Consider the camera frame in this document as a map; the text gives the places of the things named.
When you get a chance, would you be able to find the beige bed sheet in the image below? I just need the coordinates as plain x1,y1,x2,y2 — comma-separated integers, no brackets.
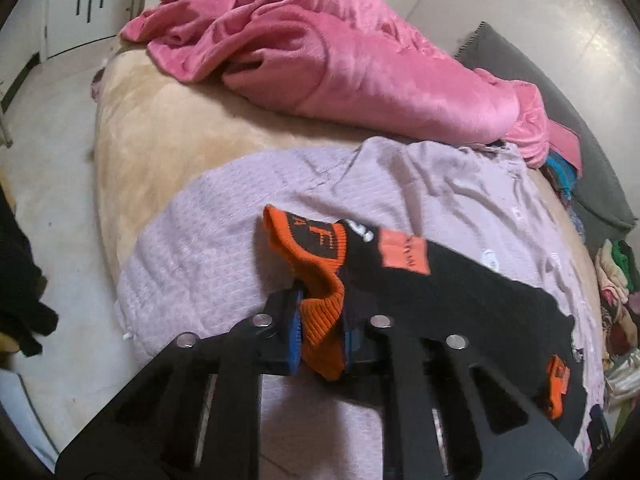
91,40,601,311

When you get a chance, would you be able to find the grey cushion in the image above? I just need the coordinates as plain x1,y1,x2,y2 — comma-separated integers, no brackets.
452,21,637,256

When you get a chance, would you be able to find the teal striped cloth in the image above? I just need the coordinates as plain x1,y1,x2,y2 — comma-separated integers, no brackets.
542,152,583,207

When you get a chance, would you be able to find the dark pink cloth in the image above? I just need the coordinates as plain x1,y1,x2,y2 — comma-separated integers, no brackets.
547,119,584,170

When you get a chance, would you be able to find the white wardrobe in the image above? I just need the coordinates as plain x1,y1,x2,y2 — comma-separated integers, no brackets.
0,0,168,63

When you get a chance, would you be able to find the black garment with orange trim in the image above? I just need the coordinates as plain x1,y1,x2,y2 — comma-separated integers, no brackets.
263,204,603,456

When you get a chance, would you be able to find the lilac printed bed cover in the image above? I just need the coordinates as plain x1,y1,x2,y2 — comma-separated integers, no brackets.
114,137,607,480

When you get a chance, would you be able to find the pink fleece blanket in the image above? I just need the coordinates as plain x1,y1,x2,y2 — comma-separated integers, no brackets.
120,0,583,170

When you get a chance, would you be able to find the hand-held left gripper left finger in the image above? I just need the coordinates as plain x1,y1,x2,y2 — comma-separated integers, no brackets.
55,287,306,480

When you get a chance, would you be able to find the pile of mixed clothes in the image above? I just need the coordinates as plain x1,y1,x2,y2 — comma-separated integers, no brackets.
592,237,640,411

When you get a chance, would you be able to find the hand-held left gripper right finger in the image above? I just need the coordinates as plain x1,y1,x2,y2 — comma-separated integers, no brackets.
342,312,587,480

